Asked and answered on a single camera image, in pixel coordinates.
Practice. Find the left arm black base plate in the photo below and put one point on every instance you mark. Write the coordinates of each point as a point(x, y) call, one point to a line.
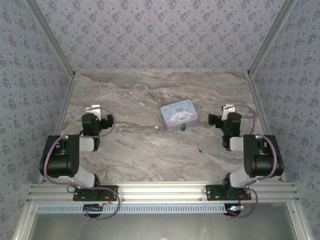
point(112, 191)

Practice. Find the grey metal sheet panel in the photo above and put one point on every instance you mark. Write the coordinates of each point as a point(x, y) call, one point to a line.
point(160, 227)

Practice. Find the aluminium corner post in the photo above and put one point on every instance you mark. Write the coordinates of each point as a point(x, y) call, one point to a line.
point(269, 37)
point(52, 37)

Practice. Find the wide aluminium frame rail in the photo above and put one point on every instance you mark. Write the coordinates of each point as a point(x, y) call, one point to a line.
point(160, 191)

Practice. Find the aluminium lower frame beam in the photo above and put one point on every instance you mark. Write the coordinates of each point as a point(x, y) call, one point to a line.
point(300, 222)
point(23, 222)

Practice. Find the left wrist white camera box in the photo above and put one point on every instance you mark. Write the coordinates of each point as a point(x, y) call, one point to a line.
point(93, 108)

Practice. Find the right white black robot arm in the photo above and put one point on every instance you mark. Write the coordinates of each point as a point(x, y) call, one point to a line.
point(262, 160)

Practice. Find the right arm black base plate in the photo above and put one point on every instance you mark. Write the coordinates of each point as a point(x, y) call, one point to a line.
point(212, 192)

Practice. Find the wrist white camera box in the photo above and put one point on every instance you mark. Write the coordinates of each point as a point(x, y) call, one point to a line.
point(228, 108)
point(93, 108)

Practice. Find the light blue cartoon tin box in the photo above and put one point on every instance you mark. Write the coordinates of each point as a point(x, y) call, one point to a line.
point(178, 113)

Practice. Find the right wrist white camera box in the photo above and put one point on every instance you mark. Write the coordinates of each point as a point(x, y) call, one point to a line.
point(228, 108)

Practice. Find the thin aluminium rail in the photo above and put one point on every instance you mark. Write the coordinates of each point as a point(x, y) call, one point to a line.
point(160, 72)

